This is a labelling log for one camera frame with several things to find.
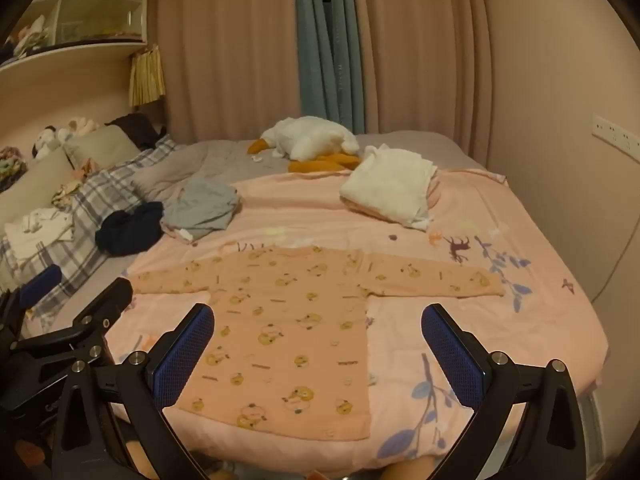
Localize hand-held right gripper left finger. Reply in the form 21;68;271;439
52;302;216;480

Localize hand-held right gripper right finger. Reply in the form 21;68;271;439
421;303;588;480

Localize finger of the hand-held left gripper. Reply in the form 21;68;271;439
0;263;64;331
14;276;135;376

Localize orange printed baby shirt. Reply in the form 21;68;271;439
129;245;506;442

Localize white small clothes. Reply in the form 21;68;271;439
5;207;76;261

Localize stack of white folded clothes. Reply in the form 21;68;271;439
339;143;442;232

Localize pink printed blanket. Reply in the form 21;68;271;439
112;167;610;476

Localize dark navy cloth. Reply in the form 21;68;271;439
95;201;165;256

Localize floral patterned cloth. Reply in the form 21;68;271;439
50;180;83;211

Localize plaid quilt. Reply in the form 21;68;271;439
0;135;181;311

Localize colourful crocheted cushion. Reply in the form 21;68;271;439
0;146;28;193

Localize grey cloth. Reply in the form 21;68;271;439
161;179;242;245

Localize small stuffed toys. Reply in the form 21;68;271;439
31;117;101;161

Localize dark brown cloth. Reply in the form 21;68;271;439
105;112;168;151

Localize grey bed sheet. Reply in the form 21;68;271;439
135;132;486;201

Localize white goose plush toy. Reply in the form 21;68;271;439
248;116;362;175

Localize white shelf cabinet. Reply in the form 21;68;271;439
0;0;151;68

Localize beige curtain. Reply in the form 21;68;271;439
350;0;493;171
155;0;301;143

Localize teal curtain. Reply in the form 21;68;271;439
294;0;366;133

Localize white cable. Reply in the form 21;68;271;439
592;207;640;303

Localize white wall socket strip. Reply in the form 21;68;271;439
592;114;640;162

